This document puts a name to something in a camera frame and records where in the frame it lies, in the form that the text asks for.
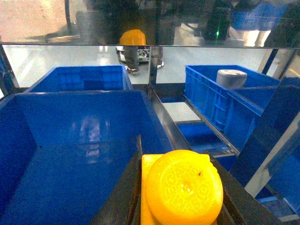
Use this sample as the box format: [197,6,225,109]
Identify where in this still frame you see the grey cylindrical container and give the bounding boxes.
[216,69,248,89]

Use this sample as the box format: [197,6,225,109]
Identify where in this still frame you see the large blue bin left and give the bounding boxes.
[0,90,173,225]

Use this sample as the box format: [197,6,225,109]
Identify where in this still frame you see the rear blue crate right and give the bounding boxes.
[184,65,280,150]

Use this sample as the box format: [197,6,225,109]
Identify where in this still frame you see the rear blue bin left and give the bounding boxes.
[24,65,133,93]

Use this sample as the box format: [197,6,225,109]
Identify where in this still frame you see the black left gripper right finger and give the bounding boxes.
[205,151,281,225]

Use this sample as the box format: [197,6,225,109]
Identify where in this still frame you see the yellow two-stud toy block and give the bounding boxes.
[141,150,224,225]

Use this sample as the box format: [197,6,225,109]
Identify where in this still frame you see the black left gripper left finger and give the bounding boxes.
[89,135,143,225]

